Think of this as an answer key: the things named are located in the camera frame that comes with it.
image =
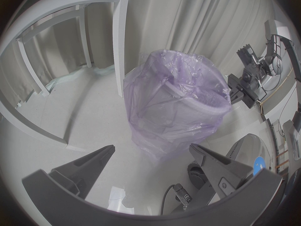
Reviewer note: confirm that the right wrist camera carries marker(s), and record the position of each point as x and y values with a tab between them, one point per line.
244	55

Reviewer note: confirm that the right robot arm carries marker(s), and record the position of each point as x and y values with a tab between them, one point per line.
281	30

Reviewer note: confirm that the purple plastic bag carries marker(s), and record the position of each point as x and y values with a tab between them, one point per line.
164	126

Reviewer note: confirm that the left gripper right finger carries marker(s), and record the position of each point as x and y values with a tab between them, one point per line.
218	171

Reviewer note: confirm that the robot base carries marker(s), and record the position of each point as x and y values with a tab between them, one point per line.
247	149

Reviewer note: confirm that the white curtain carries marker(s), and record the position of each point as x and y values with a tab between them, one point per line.
199	20

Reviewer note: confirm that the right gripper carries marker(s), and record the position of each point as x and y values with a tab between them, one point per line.
249	96

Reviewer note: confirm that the grey padded white chair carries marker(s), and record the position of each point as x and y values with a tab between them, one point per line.
118	43

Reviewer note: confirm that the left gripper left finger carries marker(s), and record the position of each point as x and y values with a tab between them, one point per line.
89	171

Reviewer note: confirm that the white trash bin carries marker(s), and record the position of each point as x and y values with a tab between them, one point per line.
207	108

